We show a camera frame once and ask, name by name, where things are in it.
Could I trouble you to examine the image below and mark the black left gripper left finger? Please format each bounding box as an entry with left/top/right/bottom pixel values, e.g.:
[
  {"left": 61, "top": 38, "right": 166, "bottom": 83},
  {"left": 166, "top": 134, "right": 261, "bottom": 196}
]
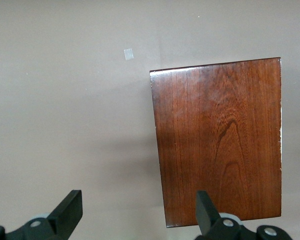
[{"left": 0, "top": 189, "right": 84, "bottom": 240}]

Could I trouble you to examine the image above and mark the dark red-brown wooden cabinet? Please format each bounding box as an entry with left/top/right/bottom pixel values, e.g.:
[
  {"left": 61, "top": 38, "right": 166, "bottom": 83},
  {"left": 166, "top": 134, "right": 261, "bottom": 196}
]
[{"left": 149, "top": 56, "right": 283, "bottom": 229}]

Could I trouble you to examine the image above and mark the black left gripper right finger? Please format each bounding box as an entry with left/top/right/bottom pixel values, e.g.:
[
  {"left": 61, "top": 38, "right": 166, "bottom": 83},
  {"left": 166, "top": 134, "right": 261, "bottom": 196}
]
[{"left": 194, "top": 189, "right": 294, "bottom": 240}]

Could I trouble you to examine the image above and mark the small grey tape patch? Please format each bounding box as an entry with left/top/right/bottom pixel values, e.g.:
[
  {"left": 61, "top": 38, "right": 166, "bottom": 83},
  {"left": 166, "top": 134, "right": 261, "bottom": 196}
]
[{"left": 123, "top": 48, "right": 136, "bottom": 61}]

